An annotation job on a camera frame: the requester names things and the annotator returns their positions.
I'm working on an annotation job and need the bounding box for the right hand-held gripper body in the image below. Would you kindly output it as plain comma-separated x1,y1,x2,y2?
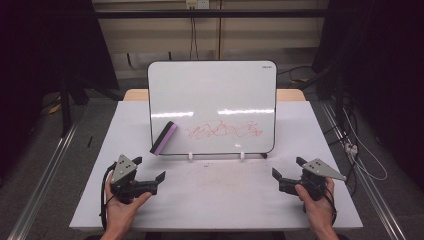
278,158,347,202

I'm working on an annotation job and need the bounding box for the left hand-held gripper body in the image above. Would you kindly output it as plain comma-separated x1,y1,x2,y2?
109,154,158,205

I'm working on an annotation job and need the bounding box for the purple and black eraser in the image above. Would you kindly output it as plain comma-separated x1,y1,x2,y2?
149,120,179,157

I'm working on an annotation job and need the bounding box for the white whiteboard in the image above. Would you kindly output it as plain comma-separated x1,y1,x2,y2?
147,60,278,157

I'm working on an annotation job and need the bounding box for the person's right hand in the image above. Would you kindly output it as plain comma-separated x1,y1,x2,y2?
294,177,336,231

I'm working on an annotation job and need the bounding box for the person's left hand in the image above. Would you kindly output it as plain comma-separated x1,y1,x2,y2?
104,172,153,235

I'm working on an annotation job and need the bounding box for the white table sheet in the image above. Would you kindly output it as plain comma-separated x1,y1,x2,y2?
69,100,364,231

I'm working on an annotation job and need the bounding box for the black curtain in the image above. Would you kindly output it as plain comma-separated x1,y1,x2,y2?
311,0,424,183
0,0,120,178

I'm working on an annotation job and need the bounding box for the thin yellow pipe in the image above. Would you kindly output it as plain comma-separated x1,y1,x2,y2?
217,0,223,61

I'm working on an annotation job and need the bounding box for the black horizontal bar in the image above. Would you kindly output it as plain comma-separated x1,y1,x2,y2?
94,8,329,19

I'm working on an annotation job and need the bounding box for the left hand-held gripper black cable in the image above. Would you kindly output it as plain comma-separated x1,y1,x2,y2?
99,162,118,231

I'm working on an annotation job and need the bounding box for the hand-held gripper black cable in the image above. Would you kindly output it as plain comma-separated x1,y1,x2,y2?
99,162,118,231
321,186,338,226

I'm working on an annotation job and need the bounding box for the right hand-held gripper black cable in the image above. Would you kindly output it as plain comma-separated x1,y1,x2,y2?
321,186,338,226

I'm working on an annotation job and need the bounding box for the aluminium floor rail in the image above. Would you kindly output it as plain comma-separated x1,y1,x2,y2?
7,113,84,240
321,101,408,240

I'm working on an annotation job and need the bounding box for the white floor cable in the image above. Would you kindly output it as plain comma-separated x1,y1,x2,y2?
342,108,389,182

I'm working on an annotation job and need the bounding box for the black hanging cable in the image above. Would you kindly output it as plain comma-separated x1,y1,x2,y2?
189,16,200,61

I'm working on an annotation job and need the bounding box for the white wall outlet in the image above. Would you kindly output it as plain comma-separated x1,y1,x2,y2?
185,0,210,10

